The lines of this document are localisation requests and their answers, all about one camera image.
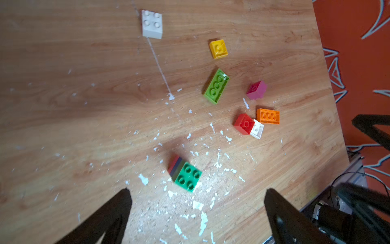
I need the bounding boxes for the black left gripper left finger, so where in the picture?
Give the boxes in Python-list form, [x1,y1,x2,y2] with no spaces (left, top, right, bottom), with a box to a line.
[57,188,132,244]

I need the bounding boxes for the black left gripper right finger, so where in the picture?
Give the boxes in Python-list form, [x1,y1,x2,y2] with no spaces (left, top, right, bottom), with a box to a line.
[264,189,333,244]

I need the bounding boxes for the blue lego brick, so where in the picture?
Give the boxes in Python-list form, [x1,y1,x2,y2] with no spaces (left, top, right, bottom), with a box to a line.
[168,155,182,182]

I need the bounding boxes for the magenta lego brick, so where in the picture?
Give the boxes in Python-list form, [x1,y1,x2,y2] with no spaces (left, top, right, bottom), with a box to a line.
[246,81,267,100]

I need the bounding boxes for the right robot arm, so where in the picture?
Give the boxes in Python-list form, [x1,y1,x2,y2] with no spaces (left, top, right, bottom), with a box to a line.
[304,183,390,244]

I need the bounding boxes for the small white lego brick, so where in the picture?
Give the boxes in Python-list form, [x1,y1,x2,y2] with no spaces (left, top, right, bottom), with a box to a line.
[250,120,264,139]

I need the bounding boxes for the red lego brick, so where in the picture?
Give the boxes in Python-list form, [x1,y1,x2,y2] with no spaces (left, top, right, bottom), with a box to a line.
[234,113,255,135]

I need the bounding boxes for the orange lego brick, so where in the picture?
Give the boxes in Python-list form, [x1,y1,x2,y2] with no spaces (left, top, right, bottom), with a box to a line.
[257,108,280,125]

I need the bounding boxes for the lime green long lego brick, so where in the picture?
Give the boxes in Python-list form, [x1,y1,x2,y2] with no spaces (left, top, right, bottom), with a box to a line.
[203,69,230,105]

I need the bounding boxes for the yellow lego brick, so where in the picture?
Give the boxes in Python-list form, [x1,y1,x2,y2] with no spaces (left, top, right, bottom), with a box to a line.
[209,40,229,60]

